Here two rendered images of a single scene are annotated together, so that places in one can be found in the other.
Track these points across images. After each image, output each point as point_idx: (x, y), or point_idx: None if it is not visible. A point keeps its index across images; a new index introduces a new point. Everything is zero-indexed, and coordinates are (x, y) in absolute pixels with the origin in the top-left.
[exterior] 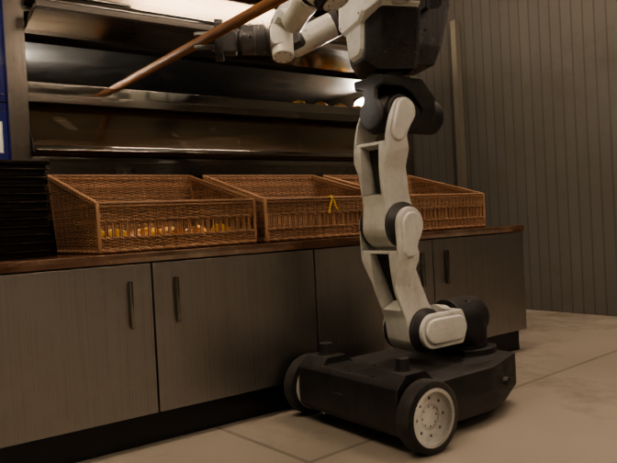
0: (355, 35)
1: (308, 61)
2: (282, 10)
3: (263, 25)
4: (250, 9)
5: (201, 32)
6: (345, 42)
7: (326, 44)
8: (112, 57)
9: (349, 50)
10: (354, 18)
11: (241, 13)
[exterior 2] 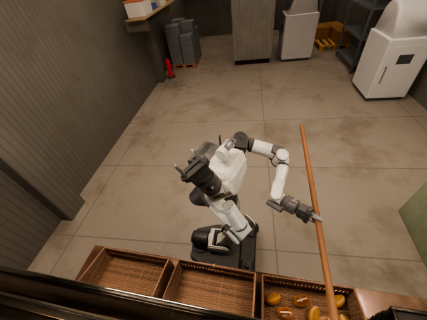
0: (240, 181)
1: None
2: (284, 183)
3: (288, 195)
4: (312, 176)
5: (319, 216)
6: (69, 279)
7: (99, 285)
8: None
9: (236, 192)
10: (243, 174)
11: (313, 181)
